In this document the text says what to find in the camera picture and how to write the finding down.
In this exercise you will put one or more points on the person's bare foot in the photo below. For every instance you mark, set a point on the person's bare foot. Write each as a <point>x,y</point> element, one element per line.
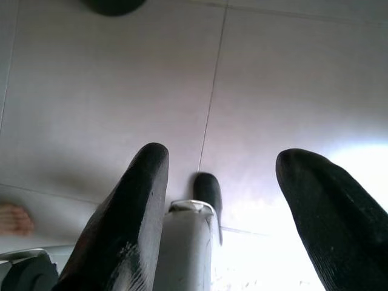
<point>15,218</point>

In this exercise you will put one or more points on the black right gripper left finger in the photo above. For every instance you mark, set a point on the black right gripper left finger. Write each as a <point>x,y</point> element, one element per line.
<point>121,227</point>

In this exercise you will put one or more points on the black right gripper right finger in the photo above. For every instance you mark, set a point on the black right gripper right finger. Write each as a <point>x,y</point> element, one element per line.
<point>333,227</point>

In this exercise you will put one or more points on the dark rounded object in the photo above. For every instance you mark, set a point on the dark rounded object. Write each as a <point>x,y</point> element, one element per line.
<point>112,7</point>

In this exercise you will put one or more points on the grey robot right leg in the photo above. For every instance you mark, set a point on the grey robot right leg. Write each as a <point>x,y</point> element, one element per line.
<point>188,248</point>

